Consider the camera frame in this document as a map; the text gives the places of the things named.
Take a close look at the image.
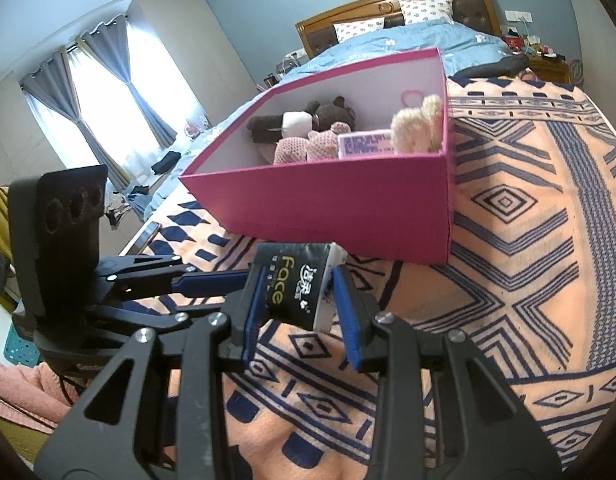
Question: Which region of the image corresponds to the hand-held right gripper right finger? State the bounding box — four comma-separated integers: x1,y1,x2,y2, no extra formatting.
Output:
333,266,564,480

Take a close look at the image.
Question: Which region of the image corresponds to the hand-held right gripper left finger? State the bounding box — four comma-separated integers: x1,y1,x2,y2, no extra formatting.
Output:
32,265,271,480

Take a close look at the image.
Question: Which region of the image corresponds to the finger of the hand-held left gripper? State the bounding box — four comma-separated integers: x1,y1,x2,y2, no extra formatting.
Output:
94,254,253,295
85,292,229,333

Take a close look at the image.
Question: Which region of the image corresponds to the black and white tissue packet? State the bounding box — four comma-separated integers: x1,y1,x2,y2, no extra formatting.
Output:
249,241,347,333

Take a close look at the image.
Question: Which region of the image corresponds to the pink cardboard box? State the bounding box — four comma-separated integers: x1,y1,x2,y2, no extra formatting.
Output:
178,47,457,265

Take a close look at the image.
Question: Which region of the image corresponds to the floral pink tissue packet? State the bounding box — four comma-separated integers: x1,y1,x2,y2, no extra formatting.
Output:
338,129,395,160

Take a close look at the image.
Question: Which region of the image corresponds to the cream fluffy plush toy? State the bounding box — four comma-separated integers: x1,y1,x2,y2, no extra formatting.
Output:
390,94,445,155

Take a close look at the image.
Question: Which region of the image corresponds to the dark brown furry plush toy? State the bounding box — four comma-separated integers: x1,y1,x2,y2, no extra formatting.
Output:
247,96,359,147

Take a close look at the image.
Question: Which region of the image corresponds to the smartphone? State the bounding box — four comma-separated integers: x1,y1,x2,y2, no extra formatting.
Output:
122,221,162,257

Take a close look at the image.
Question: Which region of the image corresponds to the heap of mixed clothes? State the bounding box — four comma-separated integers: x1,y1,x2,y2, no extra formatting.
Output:
105,185,153,228

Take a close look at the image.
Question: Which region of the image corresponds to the blue plastic basket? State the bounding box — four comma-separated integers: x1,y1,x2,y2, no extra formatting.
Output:
2,322,43,366

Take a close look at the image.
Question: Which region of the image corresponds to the folded black cloth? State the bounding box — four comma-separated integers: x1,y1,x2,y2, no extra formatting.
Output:
152,151,181,175

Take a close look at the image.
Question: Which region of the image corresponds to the pink towel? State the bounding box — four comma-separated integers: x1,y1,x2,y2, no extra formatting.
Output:
0,352,88,433

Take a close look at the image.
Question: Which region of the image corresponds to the white sheer curtain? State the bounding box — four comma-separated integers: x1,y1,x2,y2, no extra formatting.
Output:
30,22,209,186

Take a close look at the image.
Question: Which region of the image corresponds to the olive cloth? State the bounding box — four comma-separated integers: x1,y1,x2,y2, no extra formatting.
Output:
0,415,53,466

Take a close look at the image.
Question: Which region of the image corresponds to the grey curtain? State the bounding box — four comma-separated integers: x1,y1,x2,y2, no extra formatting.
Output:
19,51,133,192
79,15,179,153

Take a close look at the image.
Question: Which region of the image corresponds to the orange and blue patterned blanket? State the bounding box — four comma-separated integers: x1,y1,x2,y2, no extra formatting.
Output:
122,72,616,480

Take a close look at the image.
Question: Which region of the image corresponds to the blue floral duvet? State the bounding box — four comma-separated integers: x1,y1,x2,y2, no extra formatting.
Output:
132,22,514,211

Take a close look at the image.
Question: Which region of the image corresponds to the white patterned pillow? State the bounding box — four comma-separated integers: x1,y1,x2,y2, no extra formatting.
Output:
333,17,386,46
400,0,455,26

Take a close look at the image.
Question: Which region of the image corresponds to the dark grey cloth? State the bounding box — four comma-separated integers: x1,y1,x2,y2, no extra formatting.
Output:
450,52,531,80

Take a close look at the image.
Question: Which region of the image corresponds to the wooden nightstand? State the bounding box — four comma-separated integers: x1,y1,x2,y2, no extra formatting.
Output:
528,55,571,83

